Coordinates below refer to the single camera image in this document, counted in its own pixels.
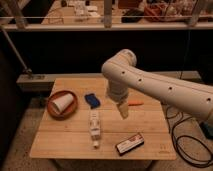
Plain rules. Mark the blue sponge block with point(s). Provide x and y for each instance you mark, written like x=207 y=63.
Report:
x=92 y=100

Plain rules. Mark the clear bottle with white label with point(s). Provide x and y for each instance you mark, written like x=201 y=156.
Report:
x=95 y=128

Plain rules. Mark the black power adapter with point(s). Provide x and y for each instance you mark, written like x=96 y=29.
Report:
x=207 y=130

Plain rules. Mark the grey metal diagonal pole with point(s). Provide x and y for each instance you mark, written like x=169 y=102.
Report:
x=26 y=69

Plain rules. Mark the cluttered background shelf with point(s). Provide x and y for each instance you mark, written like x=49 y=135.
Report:
x=105 y=15

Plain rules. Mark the orange carrot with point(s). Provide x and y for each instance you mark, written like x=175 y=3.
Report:
x=135 y=103

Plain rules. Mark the white paper cup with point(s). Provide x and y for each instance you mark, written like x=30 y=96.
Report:
x=61 y=103

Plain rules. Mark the beige wooden gripper tool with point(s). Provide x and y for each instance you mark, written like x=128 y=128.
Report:
x=123 y=109

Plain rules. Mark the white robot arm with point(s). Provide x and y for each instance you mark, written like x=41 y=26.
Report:
x=190 y=97

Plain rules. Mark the black and red box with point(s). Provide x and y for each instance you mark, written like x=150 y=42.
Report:
x=129 y=144

